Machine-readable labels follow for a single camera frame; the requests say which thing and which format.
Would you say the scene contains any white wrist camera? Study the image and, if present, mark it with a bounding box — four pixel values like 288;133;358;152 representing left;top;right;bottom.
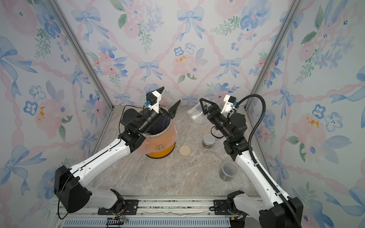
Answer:
145;90;162;114
221;95;237;115

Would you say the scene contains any orange trash bin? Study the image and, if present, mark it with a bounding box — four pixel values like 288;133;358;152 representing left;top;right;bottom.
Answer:
133;106;177;159

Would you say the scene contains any beige jar lid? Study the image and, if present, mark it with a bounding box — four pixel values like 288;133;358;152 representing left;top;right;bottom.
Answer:
179;145;192;156

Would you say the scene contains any glass jar with tea leaves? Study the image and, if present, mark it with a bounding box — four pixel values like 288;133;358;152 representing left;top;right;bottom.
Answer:
187;103;204;124

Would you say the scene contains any aluminium frame rail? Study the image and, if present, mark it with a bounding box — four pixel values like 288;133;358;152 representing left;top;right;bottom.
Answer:
51;197;262;228

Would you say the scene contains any right aluminium corner post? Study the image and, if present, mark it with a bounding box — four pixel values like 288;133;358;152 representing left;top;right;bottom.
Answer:
250;0;303;95

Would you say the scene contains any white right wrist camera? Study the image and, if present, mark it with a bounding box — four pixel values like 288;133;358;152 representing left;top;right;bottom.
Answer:
221;95;237;115

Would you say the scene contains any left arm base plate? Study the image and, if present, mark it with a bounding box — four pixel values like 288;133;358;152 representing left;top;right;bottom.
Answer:
98;199;139;216

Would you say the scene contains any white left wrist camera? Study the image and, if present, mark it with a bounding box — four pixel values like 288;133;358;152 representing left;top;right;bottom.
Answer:
145;90;162;114

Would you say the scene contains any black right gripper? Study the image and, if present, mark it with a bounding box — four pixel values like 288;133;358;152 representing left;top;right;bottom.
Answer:
202;98;233;142

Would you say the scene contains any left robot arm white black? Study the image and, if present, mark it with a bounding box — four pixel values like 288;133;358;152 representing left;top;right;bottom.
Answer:
54;87;180;215

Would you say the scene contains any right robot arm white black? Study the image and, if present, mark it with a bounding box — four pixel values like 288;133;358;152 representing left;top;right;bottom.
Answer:
200;94;303;228

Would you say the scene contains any aluminium corner post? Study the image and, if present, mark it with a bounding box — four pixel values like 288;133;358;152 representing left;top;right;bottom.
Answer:
45;0;114;110
250;0;303;95

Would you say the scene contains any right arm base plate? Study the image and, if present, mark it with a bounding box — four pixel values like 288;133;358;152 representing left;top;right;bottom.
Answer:
210;199;234;216

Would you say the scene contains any left aluminium corner post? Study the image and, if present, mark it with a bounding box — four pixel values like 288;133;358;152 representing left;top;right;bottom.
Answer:
45;0;114;110

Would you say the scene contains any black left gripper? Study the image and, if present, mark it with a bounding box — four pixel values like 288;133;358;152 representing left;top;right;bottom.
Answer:
140;90;180;136

